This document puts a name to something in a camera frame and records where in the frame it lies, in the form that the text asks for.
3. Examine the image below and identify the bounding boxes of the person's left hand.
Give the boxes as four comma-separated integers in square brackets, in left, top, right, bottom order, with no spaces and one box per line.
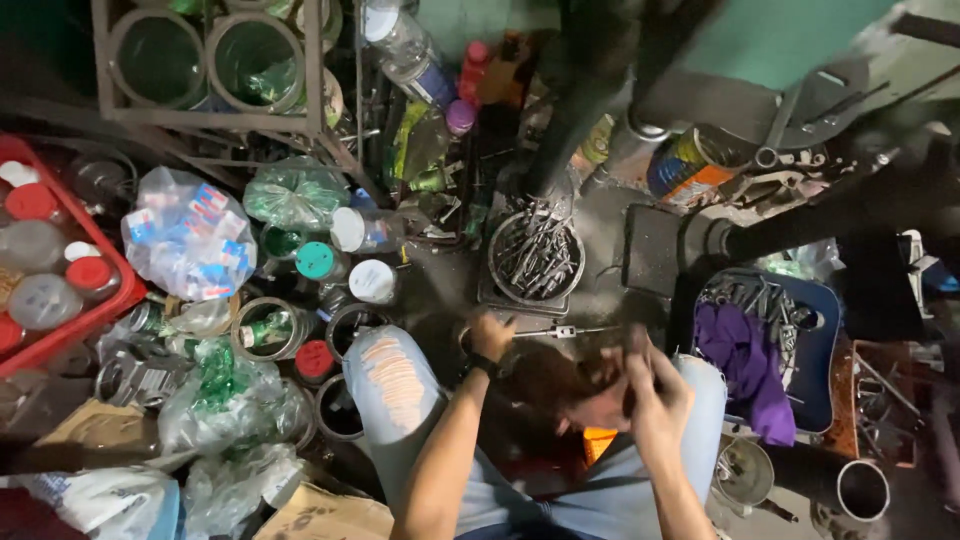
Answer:
[468,311,519,364]

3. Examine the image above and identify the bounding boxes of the person's right hand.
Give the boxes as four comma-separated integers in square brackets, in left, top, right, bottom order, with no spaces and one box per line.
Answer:
[619,330,699,468]

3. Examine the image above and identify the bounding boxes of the metal tap wrench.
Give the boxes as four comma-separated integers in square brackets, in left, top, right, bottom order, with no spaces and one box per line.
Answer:
[513,324,621,340]

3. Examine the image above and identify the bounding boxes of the metal bowl of drill bits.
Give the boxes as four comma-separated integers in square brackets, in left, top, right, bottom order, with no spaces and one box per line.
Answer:
[486,208,587,306]

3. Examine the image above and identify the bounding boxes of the orange plastic piece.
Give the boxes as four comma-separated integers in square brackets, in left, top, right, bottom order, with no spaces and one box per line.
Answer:
[582,426,618,466]

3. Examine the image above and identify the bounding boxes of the purple cloth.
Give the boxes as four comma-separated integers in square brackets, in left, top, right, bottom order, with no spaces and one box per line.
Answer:
[693,302,798,448]

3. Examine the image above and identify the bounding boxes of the black metal block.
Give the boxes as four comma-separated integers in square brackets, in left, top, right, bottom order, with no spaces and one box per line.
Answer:
[621,203,681,298]

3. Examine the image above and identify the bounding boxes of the person's ripped blue jeans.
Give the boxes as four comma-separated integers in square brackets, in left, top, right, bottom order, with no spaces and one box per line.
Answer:
[342,324,729,540]

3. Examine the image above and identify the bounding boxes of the jar with white lid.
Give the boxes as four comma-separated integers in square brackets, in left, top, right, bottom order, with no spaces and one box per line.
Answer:
[348,258,398,306]

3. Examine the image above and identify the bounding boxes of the empty tin can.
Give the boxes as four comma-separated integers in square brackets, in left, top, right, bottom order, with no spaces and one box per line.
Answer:
[325,303,393,363]
[314,373,367,443]

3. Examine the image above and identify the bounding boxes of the steel funnel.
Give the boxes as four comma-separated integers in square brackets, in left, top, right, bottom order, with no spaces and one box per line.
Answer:
[711,436,776,513]

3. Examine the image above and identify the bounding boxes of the small bottle with white cap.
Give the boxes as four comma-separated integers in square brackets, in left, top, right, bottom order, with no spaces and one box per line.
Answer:
[330,207,408,255]

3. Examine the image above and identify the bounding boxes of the blue tray of tools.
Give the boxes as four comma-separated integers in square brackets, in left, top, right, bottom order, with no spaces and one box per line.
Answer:
[688,268,843,436]

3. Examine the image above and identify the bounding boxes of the jar with red lid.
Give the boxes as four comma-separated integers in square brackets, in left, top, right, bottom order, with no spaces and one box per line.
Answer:
[294,339,337,385]

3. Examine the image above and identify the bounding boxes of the jar with teal lid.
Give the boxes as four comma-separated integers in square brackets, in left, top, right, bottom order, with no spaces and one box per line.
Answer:
[294,240,351,283]

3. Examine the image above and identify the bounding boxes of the purple cap bottle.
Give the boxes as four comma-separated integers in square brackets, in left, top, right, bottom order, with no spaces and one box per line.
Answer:
[445,99,479,138]

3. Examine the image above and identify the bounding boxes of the blue orange spray can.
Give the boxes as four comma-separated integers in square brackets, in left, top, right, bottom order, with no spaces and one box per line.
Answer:
[645,123,753,205]

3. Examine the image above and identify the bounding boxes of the tin can with green bottle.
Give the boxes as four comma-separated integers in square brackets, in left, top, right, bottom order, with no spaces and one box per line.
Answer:
[230,296,303,363]

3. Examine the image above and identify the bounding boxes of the rusty box of metal parts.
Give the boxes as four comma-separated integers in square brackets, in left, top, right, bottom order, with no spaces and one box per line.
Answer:
[831,339,925,468]

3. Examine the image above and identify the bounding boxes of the green plastic bag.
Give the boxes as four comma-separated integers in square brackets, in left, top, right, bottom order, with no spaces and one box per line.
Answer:
[242,156,351,231]

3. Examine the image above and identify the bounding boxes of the steel cup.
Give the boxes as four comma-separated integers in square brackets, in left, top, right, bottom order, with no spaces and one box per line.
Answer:
[837,459,892,523]

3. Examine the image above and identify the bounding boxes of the red bottle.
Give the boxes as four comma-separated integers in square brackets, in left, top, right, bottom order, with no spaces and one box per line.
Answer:
[458,40,493,106]

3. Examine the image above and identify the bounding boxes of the printed cardboard sheet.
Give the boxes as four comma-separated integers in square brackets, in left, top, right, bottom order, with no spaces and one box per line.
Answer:
[253,483,396,540]

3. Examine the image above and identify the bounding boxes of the black drill press machine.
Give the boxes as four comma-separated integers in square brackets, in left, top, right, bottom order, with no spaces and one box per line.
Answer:
[523,0,960,260]

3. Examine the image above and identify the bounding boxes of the clear bag of green parts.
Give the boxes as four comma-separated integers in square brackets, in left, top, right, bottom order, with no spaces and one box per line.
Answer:
[156,336,314,460]

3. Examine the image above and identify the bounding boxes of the clear bottle with white cap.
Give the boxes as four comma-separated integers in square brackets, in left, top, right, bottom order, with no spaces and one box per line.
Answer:
[360,0,460,111]

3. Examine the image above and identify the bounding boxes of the crumpled clear plastic bag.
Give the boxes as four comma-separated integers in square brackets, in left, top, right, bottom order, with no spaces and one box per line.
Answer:
[183,442,306,538]

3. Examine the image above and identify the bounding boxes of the bag of blue-white small boxes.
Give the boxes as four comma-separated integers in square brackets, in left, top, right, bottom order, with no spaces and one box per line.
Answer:
[121,166,258,303]

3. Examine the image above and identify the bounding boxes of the grey metal engine part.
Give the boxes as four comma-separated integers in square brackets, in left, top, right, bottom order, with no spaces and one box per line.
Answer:
[95,351,194,411]

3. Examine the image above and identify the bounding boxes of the metal rack with green cans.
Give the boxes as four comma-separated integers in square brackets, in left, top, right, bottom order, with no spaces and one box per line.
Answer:
[90,0,348,138]

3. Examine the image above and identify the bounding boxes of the brown cardboard piece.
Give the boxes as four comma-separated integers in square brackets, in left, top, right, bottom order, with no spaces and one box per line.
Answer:
[33,397,163,460]

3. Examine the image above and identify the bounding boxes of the white plastic bag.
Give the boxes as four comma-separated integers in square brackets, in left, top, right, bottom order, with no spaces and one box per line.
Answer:
[0,465,182,540]

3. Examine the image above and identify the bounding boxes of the red crate of jars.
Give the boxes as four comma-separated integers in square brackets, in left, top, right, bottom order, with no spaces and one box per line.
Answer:
[0,135,148,378]

